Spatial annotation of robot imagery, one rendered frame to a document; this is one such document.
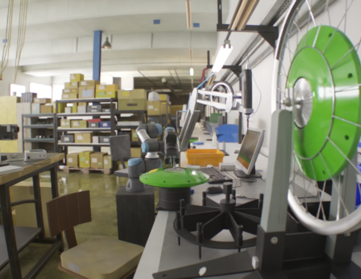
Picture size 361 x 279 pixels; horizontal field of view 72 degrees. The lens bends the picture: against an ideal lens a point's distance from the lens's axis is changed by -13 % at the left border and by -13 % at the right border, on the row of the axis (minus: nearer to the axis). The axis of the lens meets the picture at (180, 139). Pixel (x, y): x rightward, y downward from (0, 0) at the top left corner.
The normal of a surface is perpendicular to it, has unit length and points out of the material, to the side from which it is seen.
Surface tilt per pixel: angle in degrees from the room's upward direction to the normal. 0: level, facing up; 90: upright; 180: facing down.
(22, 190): 90
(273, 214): 90
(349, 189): 90
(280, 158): 90
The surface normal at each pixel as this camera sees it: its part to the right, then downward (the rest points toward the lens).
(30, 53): -0.04, 0.08
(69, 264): -0.43, 0.07
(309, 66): -0.99, -0.11
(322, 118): -0.97, 0.10
